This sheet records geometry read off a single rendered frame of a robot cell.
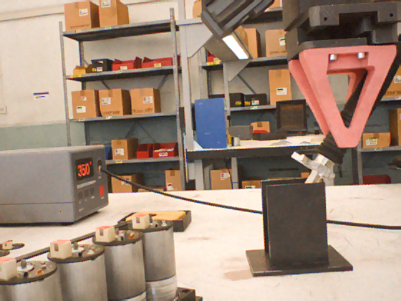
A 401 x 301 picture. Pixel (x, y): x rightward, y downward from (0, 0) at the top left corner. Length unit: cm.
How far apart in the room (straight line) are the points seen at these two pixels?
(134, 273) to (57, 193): 37
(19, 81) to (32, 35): 55
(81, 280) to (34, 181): 40
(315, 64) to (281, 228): 12
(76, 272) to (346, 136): 23
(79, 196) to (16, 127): 509
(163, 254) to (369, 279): 16
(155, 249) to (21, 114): 542
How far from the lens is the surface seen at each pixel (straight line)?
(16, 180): 61
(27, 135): 560
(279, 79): 431
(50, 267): 19
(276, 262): 36
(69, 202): 58
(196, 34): 217
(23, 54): 567
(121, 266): 22
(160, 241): 24
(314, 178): 37
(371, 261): 39
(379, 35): 35
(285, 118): 326
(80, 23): 482
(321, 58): 34
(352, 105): 37
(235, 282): 34
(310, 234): 36
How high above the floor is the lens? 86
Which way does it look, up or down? 3 degrees down
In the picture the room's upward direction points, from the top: 4 degrees counter-clockwise
